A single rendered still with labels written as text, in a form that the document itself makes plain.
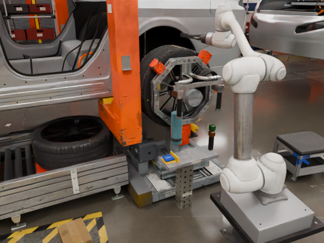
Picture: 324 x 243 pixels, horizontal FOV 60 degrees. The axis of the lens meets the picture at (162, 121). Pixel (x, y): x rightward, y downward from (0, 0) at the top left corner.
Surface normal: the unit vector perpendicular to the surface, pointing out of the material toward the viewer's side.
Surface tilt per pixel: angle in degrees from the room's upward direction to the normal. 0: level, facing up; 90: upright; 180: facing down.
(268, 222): 3
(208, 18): 90
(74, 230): 0
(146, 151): 90
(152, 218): 0
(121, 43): 90
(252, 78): 86
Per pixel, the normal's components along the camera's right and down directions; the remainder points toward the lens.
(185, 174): 0.44, 0.36
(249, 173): 0.32, 0.18
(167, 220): 0.00, -0.92
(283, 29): -0.86, 0.14
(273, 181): 0.23, 0.40
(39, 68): 0.36, -0.24
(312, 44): -0.57, 0.45
